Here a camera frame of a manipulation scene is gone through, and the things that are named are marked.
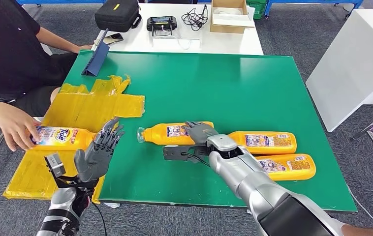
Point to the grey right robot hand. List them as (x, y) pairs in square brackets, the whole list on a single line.
[(201, 132)]

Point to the person's left hand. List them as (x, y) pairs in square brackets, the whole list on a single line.
[(83, 48)]

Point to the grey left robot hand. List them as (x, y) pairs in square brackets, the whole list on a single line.
[(95, 159)]

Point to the person's right hand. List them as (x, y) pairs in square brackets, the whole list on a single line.
[(15, 125)]

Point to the orange detergent bottle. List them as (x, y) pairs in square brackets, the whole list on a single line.
[(290, 167), (66, 138), (163, 133), (264, 142)]

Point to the person's left forearm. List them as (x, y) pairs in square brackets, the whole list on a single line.
[(62, 42)]

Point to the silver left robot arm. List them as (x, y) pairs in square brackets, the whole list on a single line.
[(62, 208)]

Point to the blue tablet case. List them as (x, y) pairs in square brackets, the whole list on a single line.
[(95, 62)]

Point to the black smartphone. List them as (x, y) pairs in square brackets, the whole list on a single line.
[(112, 38)]

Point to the black carrying case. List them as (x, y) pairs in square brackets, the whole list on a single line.
[(116, 14)]

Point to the white table foot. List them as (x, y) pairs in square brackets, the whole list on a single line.
[(111, 205)]

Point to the yellow taped sheet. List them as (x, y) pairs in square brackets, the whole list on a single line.
[(75, 107)]

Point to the seated person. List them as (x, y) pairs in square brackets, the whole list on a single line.
[(7, 55)]

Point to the black handheld controller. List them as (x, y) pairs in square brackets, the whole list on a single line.
[(161, 23)]

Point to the open cardboard box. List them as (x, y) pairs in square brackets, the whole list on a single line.
[(229, 27)]

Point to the green plastic crate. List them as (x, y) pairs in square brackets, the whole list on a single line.
[(257, 9)]

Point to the white side table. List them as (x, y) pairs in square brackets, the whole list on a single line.
[(352, 65)]

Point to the standing person's leg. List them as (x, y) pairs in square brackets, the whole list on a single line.
[(369, 230)]

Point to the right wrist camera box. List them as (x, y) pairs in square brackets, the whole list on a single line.
[(175, 153)]

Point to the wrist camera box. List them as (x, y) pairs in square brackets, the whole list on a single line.
[(175, 153), (55, 165)]

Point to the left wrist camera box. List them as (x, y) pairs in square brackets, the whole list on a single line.
[(55, 165)]

